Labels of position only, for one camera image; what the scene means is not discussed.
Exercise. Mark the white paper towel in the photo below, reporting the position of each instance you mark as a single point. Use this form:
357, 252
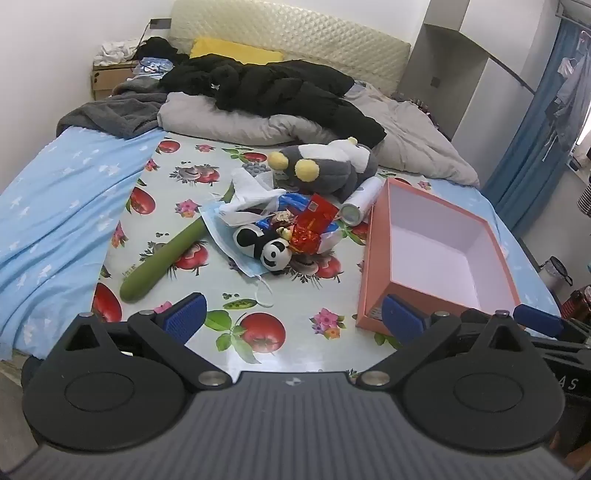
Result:
244, 194

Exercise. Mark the blue printed packet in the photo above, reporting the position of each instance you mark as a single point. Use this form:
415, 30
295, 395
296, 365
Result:
150, 67

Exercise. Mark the dark wall socket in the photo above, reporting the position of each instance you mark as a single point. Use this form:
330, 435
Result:
159, 23

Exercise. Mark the blue face mask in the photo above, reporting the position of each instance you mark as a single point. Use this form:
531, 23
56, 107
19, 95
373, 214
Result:
221, 235

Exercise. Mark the white crumpled cloth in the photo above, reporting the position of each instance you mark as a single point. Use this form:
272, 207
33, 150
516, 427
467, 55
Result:
113, 50

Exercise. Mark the blue curtain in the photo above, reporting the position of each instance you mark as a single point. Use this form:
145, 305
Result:
521, 184

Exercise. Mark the panda plush toy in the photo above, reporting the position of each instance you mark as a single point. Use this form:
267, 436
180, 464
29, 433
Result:
272, 256

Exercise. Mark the white spray can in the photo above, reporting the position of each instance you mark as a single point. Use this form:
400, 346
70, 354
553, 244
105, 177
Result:
362, 198

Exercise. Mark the black garment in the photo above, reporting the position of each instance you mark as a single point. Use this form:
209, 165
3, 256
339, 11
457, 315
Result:
157, 48

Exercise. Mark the red foil candy wrapper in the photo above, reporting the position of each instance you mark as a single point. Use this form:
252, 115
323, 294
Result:
304, 242

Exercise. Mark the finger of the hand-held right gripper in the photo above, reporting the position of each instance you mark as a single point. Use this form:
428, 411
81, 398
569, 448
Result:
538, 319

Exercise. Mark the hanging clothes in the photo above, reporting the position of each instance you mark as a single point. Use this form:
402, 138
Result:
570, 92

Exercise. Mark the striped cloth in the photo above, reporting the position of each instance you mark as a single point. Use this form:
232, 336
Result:
584, 196

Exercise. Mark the yellow pillow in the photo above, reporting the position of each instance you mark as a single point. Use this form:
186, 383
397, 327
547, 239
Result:
221, 48

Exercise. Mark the red blue snack packet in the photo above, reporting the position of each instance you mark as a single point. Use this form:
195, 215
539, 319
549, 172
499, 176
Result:
295, 201

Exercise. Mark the fruit print plastic tablecloth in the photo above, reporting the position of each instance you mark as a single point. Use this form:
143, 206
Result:
295, 295

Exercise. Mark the black puffer jacket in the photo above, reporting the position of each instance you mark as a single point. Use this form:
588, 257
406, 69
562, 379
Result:
277, 87

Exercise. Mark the light grey duvet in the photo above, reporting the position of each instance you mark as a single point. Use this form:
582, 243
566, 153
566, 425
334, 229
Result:
231, 122

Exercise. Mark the white wardrobe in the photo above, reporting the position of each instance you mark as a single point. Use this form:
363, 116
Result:
485, 115

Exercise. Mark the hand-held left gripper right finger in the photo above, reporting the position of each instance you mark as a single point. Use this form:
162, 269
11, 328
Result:
401, 318

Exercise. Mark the pink cardboard box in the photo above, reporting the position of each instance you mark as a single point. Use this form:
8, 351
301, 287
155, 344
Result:
374, 258

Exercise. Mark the grey penguin plush toy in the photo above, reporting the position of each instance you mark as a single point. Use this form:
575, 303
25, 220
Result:
323, 180

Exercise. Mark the red shiny wrapper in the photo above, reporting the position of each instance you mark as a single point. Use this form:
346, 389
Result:
318, 214

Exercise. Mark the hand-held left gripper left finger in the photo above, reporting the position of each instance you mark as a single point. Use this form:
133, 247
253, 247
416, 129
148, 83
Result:
184, 316

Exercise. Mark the dark grey fleece blanket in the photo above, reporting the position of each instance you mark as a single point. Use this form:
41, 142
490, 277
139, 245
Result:
106, 115

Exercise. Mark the green plush cucumber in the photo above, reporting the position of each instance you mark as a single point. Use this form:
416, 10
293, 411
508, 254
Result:
157, 267

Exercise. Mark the brown cardboard box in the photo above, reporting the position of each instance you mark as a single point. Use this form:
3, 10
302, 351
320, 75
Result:
104, 81

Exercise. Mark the cream quilted headboard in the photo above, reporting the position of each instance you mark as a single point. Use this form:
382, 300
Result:
323, 41

